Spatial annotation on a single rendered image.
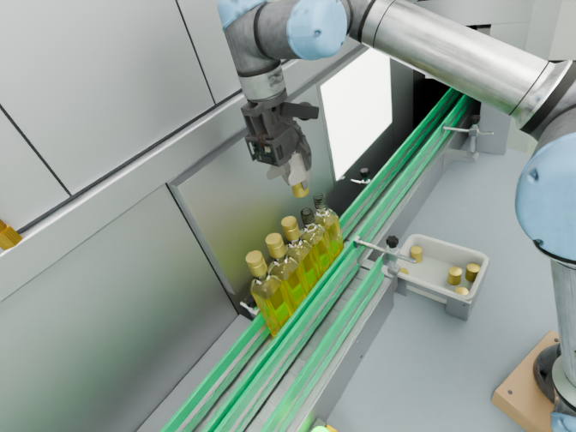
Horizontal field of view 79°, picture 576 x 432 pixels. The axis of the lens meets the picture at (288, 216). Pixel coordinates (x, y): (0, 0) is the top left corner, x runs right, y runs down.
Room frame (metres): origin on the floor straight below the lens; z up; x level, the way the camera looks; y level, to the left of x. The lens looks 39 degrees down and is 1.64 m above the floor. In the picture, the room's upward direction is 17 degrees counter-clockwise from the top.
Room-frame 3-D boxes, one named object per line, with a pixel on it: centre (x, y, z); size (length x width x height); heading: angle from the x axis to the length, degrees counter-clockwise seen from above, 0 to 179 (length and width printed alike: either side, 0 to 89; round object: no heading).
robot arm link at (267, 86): (0.60, -0.03, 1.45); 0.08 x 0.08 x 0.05
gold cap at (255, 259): (0.51, 0.09, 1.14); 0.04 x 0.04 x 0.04
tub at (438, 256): (0.60, -0.36, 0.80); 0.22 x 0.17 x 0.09; 41
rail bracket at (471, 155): (1.02, -0.69, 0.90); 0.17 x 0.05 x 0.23; 41
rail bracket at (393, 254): (0.60, -0.21, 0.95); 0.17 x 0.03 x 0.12; 41
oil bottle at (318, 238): (0.62, -0.04, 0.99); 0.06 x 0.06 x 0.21; 41
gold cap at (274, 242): (0.54, 0.04, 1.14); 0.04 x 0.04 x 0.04
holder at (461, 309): (0.62, -0.35, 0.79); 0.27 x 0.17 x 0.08; 41
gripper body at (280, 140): (0.60, -0.02, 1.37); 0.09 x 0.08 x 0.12; 131
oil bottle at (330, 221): (0.66, -0.08, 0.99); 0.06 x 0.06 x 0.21; 41
